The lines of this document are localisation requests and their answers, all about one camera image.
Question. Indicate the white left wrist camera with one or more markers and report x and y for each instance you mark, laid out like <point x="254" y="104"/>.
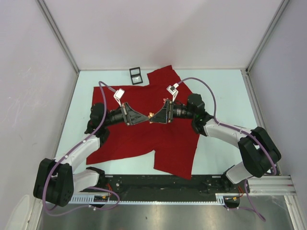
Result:
<point x="117" y="95"/>

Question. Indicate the gold maple leaf brooch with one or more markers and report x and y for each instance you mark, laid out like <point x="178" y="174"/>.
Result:
<point x="150" y="117"/>

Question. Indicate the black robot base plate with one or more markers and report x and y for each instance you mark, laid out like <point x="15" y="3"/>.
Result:
<point x="122" y="185"/>

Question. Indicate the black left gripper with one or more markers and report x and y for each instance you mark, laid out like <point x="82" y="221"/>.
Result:
<point x="133" y="117"/>

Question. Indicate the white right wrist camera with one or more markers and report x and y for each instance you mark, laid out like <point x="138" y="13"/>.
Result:
<point x="172" y="89"/>

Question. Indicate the grey slotted cable duct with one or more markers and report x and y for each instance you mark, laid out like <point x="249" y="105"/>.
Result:
<point x="147" y="199"/>

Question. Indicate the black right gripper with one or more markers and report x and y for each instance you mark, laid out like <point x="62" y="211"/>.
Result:
<point x="165" y="114"/>

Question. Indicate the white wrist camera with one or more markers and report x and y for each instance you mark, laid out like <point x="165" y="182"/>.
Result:
<point x="117" y="95"/>
<point x="172" y="89"/>

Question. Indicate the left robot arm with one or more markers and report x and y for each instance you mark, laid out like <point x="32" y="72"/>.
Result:
<point x="56" y="180"/>

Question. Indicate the small black open box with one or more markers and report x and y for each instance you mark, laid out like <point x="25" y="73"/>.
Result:
<point x="135" y="75"/>

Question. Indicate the red t-shirt garment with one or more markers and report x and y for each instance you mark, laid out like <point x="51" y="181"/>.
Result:
<point x="174" y="144"/>

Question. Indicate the aluminium frame rail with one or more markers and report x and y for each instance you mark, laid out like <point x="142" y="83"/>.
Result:
<point x="271" y="186"/>

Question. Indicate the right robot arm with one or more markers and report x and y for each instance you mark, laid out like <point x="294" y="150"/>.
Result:
<point x="258" y="151"/>

